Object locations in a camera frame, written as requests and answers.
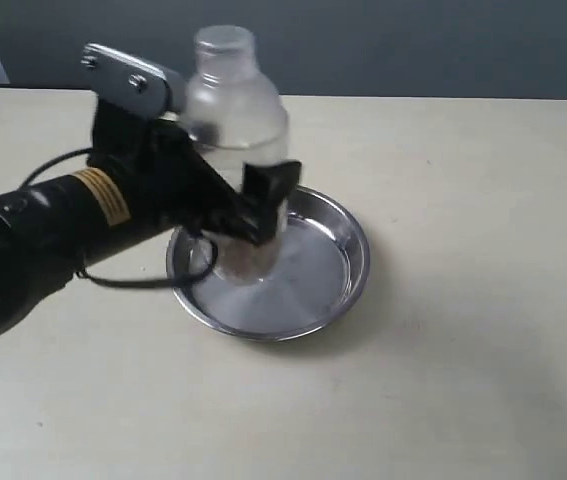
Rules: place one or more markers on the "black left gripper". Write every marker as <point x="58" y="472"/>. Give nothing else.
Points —
<point x="164" y="181"/>

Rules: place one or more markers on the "clear plastic shaker bottle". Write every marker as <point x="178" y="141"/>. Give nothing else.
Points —
<point x="233" y="111"/>

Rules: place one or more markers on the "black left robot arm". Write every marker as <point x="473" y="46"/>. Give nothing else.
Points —
<point x="44" y="232"/>

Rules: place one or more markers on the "round stainless steel plate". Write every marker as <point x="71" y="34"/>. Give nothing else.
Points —
<point x="319" y="275"/>

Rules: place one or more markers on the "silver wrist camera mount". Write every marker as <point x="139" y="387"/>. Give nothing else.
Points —
<point x="139" y="86"/>

